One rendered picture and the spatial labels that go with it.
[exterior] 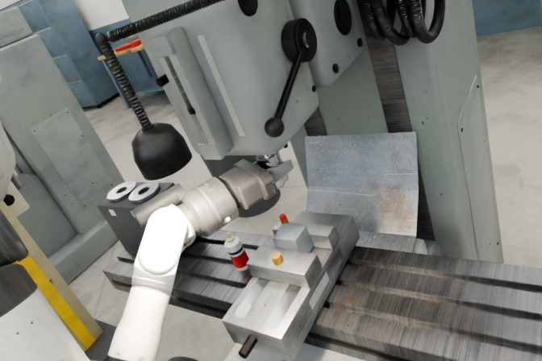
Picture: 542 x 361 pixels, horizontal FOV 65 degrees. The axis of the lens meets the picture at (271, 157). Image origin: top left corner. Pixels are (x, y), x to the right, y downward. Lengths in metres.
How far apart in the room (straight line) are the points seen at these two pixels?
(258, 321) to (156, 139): 0.46
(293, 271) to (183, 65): 0.46
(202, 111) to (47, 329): 0.37
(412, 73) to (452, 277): 0.45
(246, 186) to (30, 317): 0.37
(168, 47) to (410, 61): 0.59
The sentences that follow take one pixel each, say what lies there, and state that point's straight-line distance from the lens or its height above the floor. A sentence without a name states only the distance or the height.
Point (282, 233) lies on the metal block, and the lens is 0.94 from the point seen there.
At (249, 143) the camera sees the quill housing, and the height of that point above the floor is 1.34.
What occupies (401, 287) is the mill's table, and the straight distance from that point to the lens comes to 0.95.
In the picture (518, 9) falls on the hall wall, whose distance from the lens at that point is 4.98.
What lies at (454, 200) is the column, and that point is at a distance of 1.22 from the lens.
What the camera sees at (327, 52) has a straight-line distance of 0.80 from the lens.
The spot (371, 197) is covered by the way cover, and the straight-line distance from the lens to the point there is 1.17.
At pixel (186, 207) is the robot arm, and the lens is 0.77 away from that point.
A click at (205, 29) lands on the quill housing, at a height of 1.54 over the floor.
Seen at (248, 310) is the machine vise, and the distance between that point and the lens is 0.91.
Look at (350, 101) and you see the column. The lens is 1.13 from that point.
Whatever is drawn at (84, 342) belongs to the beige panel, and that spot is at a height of 0.08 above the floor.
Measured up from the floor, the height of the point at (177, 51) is 1.52.
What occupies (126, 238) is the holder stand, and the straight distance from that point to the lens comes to 1.38.
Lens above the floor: 1.62
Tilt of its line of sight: 26 degrees down
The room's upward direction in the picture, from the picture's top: 22 degrees counter-clockwise
